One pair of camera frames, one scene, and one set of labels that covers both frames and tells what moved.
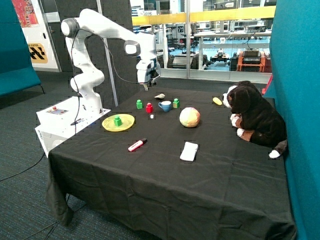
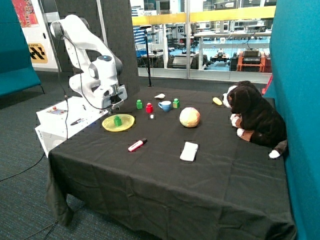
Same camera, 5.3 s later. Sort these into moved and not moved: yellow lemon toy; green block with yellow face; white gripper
Moved: white gripper
Not moved: yellow lemon toy; green block with yellow face
